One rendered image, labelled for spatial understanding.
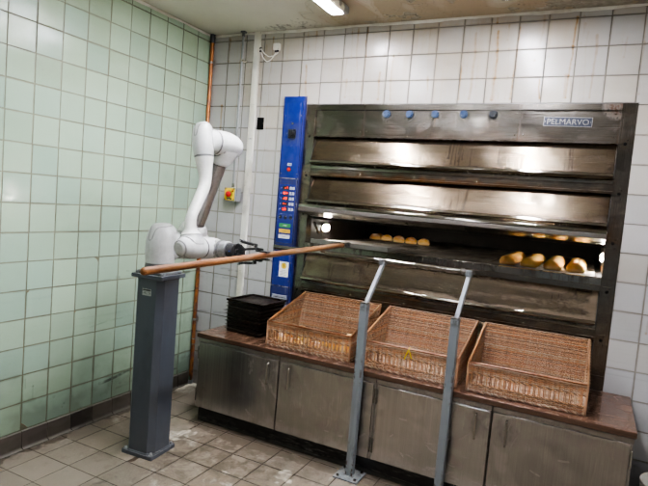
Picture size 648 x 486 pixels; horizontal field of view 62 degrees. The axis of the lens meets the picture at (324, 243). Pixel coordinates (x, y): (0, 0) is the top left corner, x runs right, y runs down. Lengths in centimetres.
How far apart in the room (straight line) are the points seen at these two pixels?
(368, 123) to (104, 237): 178
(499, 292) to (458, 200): 59
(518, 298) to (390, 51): 168
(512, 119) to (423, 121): 52
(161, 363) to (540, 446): 195
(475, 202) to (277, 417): 171
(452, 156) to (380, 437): 165
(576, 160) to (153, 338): 246
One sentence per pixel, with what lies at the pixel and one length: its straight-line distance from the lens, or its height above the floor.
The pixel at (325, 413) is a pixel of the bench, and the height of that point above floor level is 29.
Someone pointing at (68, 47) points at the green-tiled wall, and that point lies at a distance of 341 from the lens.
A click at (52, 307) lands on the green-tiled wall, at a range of 339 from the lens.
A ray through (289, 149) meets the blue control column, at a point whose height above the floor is 179.
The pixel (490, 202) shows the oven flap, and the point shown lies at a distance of 328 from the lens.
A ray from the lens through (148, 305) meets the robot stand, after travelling 305.
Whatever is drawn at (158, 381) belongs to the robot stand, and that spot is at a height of 43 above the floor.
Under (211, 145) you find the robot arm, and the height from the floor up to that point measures 170.
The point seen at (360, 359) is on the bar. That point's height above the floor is 65.
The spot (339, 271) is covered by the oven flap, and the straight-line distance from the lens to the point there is 357.
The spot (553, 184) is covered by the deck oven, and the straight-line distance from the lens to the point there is 325.
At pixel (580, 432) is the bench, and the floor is 52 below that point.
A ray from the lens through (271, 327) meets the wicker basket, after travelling 328.
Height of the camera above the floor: 147
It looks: 4 degrees down
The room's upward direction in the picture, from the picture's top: 5 degrees clockwise
